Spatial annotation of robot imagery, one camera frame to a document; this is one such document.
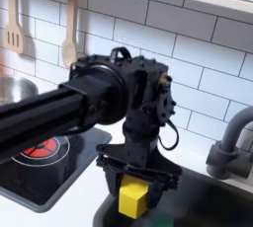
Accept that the green toy block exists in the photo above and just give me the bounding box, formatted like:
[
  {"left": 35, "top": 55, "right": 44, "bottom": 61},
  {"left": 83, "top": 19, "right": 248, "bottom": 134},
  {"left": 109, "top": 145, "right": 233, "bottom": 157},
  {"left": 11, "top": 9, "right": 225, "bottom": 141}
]
[{"left": 151, "top": 212, "right": 176, "bottom": 227}]

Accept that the dark grey sink basin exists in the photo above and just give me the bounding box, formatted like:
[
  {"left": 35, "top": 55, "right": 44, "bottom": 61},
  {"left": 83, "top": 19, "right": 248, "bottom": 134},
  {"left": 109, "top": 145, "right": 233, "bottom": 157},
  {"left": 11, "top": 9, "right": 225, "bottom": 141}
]
[{"left": 92, "top": 166, "right": 253, "bottom": 227}]

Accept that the black toy stove top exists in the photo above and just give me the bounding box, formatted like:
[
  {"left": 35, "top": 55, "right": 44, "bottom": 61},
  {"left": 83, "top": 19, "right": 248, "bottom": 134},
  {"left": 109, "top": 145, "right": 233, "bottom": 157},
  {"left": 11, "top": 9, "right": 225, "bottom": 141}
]
[{"left": 0, "top": 126, "right": 113, "bottom": 214}]

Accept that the steel pot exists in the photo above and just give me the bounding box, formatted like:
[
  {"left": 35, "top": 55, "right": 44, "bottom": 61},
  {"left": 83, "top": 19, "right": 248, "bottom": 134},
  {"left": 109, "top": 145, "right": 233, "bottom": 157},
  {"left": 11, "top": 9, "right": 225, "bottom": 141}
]
[{"left": 0, "top": 74, "right": 40, "bottom": 107}]

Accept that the wooden spoon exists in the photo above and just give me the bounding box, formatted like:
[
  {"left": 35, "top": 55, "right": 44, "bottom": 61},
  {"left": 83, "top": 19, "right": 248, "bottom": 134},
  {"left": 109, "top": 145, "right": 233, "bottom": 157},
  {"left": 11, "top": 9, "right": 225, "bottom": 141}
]
[{"left": 61, "top": 0, "right": 82, "bottom": 69}]

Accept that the yellow toy block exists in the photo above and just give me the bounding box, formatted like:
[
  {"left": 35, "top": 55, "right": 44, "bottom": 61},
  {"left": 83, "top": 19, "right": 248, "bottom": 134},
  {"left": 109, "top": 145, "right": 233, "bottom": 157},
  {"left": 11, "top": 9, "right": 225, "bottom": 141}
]
[{"left": 118, "top": 175, "right": 150, "bottom": 220}]

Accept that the slotted wooden spatula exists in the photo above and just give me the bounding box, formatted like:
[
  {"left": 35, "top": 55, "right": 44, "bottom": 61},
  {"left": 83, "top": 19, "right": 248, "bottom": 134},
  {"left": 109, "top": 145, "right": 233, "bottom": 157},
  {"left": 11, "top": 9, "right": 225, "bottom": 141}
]
[{"left": 3, "top": 0, "right": 26, "bottom": 54}]

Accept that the thin black cable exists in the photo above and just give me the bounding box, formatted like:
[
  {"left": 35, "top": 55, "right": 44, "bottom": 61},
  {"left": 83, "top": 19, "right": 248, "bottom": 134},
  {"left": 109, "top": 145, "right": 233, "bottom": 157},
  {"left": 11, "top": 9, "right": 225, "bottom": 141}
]
[{"left": 157, "top": 118, "right": 181, "bottom": 151}]

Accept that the dark grey tap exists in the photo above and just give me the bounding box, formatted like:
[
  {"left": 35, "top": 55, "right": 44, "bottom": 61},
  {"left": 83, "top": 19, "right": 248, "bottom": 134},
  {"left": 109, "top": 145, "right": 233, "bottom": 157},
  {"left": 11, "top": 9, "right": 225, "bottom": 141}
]
[{"left": 206, "top": 106, "right": 253, "bottom": 181}]

